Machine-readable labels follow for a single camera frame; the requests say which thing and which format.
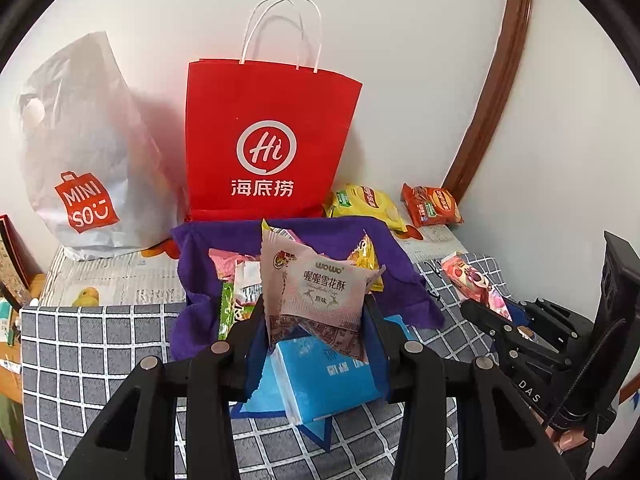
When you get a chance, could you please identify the newspaper sheet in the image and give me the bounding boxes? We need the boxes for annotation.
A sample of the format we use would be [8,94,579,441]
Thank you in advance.
[37,222,471,308]

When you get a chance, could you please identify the purple towel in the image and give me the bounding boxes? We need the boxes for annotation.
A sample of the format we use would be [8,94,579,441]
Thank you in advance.
[170,216,446,361]

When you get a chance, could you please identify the white plastic shopping bag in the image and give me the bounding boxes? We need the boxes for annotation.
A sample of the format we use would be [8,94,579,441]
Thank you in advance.
[19,31,186,262]

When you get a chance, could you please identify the patterned gift box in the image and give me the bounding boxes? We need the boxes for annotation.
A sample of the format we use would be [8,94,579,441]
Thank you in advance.
[0,214,33,291]

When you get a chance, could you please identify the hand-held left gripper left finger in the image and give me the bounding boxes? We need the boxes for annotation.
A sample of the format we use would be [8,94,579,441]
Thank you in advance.
[57,296,271,480]

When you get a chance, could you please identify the yellow chip bag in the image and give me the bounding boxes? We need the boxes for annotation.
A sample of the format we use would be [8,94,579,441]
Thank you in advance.
[324,185,408,233]

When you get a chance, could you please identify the pale pink snack packet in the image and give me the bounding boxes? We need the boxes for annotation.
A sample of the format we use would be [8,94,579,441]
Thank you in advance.
[260,219,387,361]
[235,257,263,306]

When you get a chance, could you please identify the blue tissue pack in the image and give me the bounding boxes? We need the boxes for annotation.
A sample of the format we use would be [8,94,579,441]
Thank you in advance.
[245,312,413,426]

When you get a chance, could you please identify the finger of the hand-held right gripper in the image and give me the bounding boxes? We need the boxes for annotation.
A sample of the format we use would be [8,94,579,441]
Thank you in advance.
[510,298,576,341]
[460,300,538,356]

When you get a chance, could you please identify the grey plaid tablecloth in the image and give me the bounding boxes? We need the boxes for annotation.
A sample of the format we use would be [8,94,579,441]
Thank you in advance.
[20,252,511,480]

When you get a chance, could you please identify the person's right hand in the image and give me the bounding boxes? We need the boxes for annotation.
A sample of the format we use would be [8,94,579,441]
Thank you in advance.
[545,425,593,456]

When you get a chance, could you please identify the pink bear snack packet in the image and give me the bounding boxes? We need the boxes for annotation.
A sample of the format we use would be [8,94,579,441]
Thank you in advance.
[440,254,513,322]

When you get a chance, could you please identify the yellow snack packet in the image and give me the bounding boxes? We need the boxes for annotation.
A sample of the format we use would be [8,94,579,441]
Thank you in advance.
[357,232,386,293]

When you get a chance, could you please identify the red paper bag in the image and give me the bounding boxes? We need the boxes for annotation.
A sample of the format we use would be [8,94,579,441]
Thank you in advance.
[184,0,363,223]

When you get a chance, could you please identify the orange chip bag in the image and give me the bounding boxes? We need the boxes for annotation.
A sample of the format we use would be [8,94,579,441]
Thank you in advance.
[401,182,463,230]

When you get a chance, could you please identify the brown wooden door frame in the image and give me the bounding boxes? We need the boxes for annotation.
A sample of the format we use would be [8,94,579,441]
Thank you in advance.
[442,0,536,196]

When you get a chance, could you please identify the green snack packet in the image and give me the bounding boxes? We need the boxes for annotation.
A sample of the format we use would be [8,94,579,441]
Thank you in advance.
[220,280,256,341]

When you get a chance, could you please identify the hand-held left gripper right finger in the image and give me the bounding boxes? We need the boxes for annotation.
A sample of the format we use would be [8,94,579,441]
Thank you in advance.
[362,296,573,480]

